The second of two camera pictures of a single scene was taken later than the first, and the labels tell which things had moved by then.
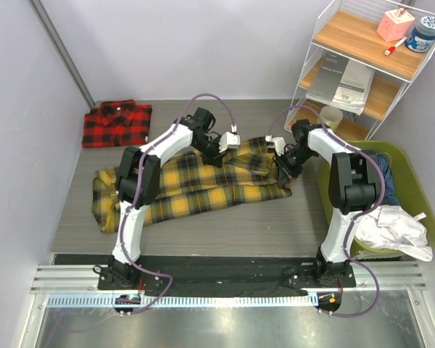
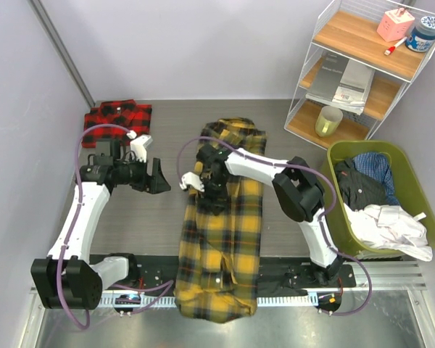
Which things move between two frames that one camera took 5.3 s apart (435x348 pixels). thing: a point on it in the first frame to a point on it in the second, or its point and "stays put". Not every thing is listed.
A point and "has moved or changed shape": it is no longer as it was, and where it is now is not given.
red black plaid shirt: (117, 123) stays put
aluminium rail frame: (388, 307) stays put
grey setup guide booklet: (329, 69) stays put
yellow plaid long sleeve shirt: (246, 171) has moved or changed shape
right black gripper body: (291, 161) to (215, 185)
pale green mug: (330, 117) stays put
